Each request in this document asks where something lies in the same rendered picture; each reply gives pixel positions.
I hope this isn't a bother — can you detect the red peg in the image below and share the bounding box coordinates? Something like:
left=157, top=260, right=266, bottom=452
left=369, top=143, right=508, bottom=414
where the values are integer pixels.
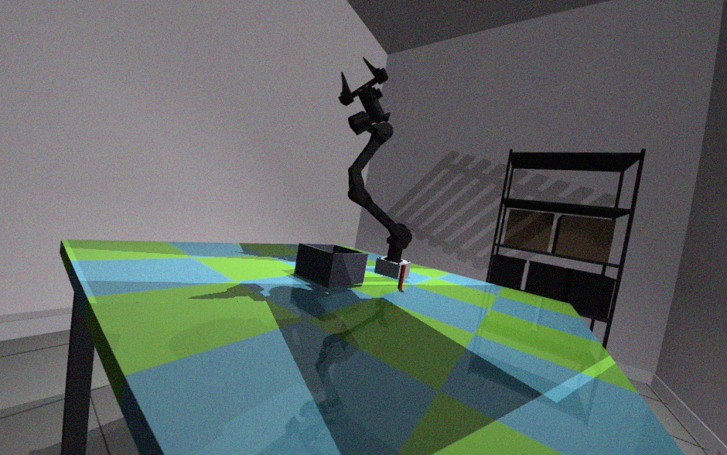
left=398, top=265, right=406, bottom=289

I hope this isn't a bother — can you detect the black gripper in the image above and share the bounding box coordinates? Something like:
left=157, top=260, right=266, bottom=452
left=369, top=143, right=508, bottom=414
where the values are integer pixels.
left=338, top=57, right=389, bottom=111

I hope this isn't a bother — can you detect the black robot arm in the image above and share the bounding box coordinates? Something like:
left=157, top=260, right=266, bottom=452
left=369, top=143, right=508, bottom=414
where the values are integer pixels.
left=348, top=102, right=412, bottom=263

